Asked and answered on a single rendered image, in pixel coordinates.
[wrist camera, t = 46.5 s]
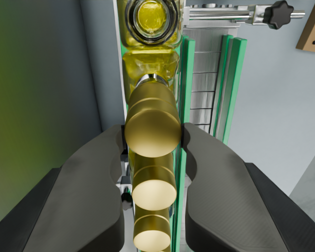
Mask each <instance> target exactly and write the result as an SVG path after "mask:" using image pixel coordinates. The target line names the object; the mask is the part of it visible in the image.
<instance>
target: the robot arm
mask: <svg viewBox="0 0 315 252"><path fill-rule="evenodd" d="M124 126H125V125H122V124H114V125H113V126H111V127H110V128H108V129H107V130H105V131H104V132H102V133H101V134H99V135H98V136H96V137H95V138H93V139H92V140H90V141H89V142H87V143H86V144H85V145H83V146H82V147H81V148H79V149H78V150H77V151H76V152H75V153H74V154H73V155H72V156H70V157H69V158H68V159H67V160H66V161H65V163H64V164H63V165H62V166H61V167H59V168H52V169H51V170H50V171H49V172H48V173H47V174H46V175H45V176H44V177H43V178H42V179H41V180H40V181H39V182H38V183H37V184H36V185H35V186H34V187H33V188H32V189H31V191H30V192H29V193H28V194H27V195H26V196H25V197H24V198H23V199H22V200H21V201H20V202H19V203H18V204H17V205H16V206H15V207H14V208H13V209H12V210H11V211H10V212H9V213H8V214H7V215H6V216H5V217H4V218H3V219H2V220H1V221H0V252H119V251H120V250H121V249H122V248H123V246H124V243H125V218H124V211H123V204H122V198H121V191H120V189H119V188H118V187H117V186H116V184H117V182H118V180H119V178H120V177H121V176H122V166H121V158H120V155H121V154H122V152H123V151H124V150H126V141H125V137H124ZM181 129H182V135H181V140H180V148H183V150H184V151H185V152H186V164H185V173H186V174H187V175H188V177H189V178H190V180H191V182H192V183H191V184H190V185H189V186H188V188H187V195H186V207H185V240H186V243H187V245H188V246H189V248H190V249H191V250H193V251H194V252H315V222H314V221H313V220H312V219H311V218H310V217H309V216H308V215H307V214H306V213H305V212H304V211H303V210H302V209H301V208H300V207H299V206H298V205H297V204H296V203H295V202H294V201H292V200H291V199H290V198H289V197H288V196H287V195H286V194H285V193H284V192H283V191H282V190H281V189H280V188H279V187H278V186H277V185H276V184H275V183H274V182H273V181H271V180H270V179H269V178H268V177H267V176H266V175H265V174H264V173H263V172H262V171H261V170H260V169H259V168H258V167H257V166H256V165H255V164H254V163H253V162H245V161H244V160H243V159H242V158H241V157H240V156H239V155H238V154H236V153H235V152H234V151H233V150H232V149H231V148H229V147H228V146H227V145H226V144H224V143H223V142H221V141H220V140H218V139H217V138H215V137H214V136H212V135H210V134H209V133H207V132H205V131H204V130H202V129H200V128H199V127H197V126H196V125H194V124H192V123H190V122H185V123H181Z"/></svg>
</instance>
